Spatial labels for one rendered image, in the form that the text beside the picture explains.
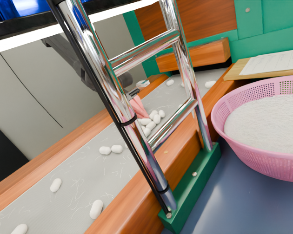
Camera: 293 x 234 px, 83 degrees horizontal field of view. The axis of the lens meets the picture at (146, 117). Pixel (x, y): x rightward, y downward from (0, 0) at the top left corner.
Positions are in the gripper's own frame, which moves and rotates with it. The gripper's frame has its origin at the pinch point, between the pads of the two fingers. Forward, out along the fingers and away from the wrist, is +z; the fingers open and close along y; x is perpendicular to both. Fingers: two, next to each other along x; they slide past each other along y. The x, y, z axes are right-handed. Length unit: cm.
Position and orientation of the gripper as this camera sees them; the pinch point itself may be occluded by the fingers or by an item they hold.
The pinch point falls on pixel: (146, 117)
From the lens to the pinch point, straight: 51.7
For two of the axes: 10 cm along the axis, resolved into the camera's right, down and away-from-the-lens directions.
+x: -1.9, 5.7, 8.0
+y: 6.2, -5.6, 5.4
